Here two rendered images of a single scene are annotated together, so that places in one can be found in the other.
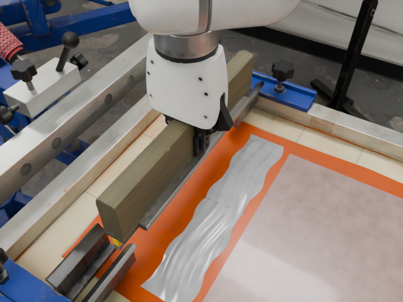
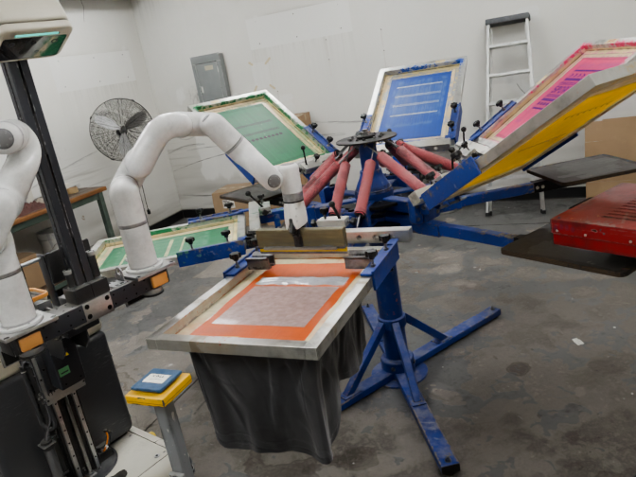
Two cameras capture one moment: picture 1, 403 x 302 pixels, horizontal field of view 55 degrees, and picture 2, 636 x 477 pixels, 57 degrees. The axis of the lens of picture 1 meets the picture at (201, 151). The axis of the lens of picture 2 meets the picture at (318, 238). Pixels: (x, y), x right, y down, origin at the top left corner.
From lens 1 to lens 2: 2.09 m
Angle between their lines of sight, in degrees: 74
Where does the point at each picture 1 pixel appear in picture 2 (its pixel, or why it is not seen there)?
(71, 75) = (339, 221)
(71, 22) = (436, 224)
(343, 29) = not seen: outside the picture
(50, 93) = (327, 223)
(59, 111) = not seen: hidden behind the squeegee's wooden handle
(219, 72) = (287, 209)
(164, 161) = (277, 233)
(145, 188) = (268, 235)
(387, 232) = (294, 311)
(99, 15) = (452, 227)
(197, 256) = (275, 280)
